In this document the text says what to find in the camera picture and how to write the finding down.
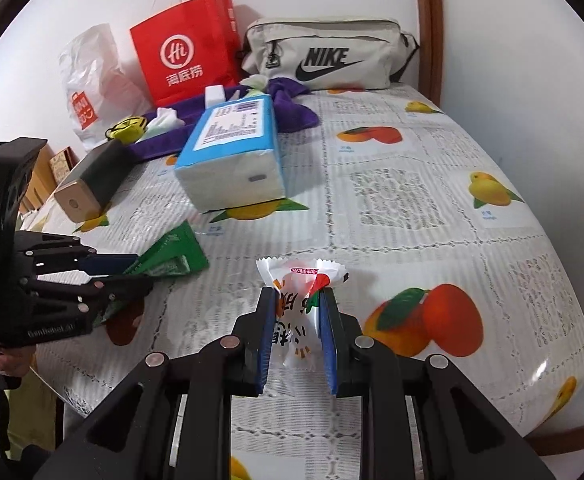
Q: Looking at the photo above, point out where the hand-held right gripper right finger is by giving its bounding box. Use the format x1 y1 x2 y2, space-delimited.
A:
319 287 555 480

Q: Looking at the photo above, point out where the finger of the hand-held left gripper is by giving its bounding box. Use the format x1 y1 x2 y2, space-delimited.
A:
14 231 142 281
19 275 155 328

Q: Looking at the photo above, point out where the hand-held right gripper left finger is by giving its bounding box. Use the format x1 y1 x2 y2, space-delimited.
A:
32 287 279 480

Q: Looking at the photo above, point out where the white orange-print snack packet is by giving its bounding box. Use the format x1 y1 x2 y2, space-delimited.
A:
257 256 349 371

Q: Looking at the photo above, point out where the dark green packet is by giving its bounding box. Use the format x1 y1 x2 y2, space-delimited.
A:
92 220 210 328

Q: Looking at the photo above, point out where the yellow black soft toy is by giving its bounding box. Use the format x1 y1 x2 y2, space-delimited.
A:
104 116 149 143

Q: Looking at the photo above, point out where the white cloth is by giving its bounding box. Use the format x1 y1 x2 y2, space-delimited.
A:
154 107 187 128

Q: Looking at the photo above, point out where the white sponge block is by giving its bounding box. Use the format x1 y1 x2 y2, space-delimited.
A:
204 85 227 110

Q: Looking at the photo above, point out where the person's left hand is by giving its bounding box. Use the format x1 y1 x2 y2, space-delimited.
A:
0 342 39 378

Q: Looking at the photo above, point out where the wooden headboard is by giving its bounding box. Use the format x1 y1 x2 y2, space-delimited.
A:
19 142 55 211

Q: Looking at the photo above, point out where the dark green gold-ended box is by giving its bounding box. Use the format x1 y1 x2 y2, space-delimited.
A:
53 139 140 222

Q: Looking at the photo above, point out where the light green bedsheet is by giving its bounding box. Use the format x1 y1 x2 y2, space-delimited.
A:
7 360 65 451

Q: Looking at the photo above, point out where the white plastic shopping bag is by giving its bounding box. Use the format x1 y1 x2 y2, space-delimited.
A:
58 24 153 153

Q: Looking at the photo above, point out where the blue tissue pack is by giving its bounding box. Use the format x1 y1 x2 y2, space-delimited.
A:
174 94 287 211

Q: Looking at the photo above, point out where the purple towel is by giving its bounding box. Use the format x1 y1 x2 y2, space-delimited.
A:
122 77 320 161

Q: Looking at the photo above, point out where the white crumpled tissue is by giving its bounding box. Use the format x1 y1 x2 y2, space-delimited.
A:
239 74 273 92

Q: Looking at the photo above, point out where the red paper bag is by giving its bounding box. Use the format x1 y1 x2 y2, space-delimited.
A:
129 0 243 103

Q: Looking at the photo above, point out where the beige waist bag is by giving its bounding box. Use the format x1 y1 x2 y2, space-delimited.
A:
242 16 420 92

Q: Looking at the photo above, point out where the brown picture frame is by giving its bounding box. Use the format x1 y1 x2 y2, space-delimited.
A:
48 146 78 183

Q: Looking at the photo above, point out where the brown wooden door frame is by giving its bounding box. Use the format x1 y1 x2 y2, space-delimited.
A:
412 0 445 106

